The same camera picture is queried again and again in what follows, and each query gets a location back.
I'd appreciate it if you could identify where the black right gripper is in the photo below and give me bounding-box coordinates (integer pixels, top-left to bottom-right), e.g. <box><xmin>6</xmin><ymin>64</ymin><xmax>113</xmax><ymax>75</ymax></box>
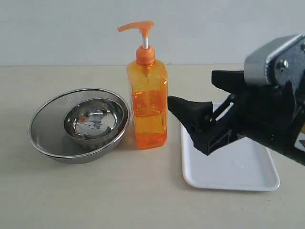
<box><xmin>167</xmin><ymin>70</ymin><xmax>305</xmax><ymax>165</ymax></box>

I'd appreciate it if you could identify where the orange pump soap bottle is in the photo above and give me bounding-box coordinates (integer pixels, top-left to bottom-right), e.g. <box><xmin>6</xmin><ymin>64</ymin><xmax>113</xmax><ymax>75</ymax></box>
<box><xmin>118</xmin><ymin>21</ymin><xmax>168</xmax><ymax>149</ymax></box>

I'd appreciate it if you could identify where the small stainless steel bowl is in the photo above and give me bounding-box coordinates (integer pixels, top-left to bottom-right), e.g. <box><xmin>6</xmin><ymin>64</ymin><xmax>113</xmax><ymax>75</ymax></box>
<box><xmin>63</xmin><ymin>98</ymin><xmax>130</xmax><ymax>149</ymax></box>

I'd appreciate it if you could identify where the white rectangular plastic tray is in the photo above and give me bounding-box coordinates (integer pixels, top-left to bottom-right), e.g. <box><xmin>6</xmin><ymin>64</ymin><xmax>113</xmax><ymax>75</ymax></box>
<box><xmin>181</xmin><ymin>126</ymin><xmax>280</xmax><ymax>192</ymax></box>

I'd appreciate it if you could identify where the steel mesh strainer basket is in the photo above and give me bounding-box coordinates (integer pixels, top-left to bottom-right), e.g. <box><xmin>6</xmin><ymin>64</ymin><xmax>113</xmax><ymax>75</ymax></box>
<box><xmin>28</xmin><ymin>88</ymin><xmax>131</xmax><ymax>164</ymax></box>

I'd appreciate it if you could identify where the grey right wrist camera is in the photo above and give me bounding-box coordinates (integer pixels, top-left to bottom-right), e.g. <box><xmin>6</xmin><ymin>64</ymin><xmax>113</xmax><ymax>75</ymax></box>
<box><xmin>244</xmin><ymin>34</ymin><xmax>305</xmax><ymax>91</ymax></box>

